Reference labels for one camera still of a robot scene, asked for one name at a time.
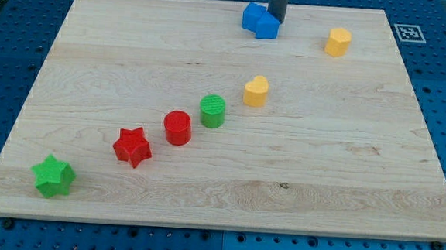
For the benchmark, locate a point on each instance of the red star block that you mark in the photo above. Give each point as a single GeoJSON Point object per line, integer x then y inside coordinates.
{"type": "Point", "coordinates": [132, 146]}

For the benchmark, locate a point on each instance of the black white fiducial marker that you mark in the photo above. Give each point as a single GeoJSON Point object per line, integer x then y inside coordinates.
{"type": "Point", "coordinates": [409, 33]}

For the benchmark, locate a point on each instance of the green cylinder block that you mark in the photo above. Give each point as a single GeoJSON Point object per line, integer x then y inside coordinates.
{"type": "Point", "coordinates": [212, 111]}

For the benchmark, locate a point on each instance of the yellow hexagon block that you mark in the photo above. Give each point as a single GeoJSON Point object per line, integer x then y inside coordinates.
{"type": "Point", "coordinates": [339, 40]}

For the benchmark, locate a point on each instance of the blue cube block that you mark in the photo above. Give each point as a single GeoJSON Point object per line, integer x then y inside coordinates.
{"type": "Point", "coordinates": [251, 14]}

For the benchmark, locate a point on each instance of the yellow heart block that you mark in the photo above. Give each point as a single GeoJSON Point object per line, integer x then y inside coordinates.
{"type": "Point", "coordinates": [256, 91]}

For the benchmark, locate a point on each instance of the green star block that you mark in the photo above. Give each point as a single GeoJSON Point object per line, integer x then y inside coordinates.
{"type": "Point", "coordinates": [53, 177]}

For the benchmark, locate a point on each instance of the red cylinder block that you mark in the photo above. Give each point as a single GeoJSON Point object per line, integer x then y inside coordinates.
{"type": "Point", "coordinates": [177, 127]}

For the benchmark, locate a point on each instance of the light wooden board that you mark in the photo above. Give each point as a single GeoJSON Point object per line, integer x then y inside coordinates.
{"type": "Point", "coordinates": [340, 148]}

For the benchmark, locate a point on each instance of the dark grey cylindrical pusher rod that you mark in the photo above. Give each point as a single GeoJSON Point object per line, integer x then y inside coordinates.
{"type": "Point", "coordinates": [277, 8]}

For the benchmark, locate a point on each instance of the blue pentagon block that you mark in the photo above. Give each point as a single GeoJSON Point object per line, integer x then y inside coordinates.
{"type": "Point", "coordinates": [267, 27]}

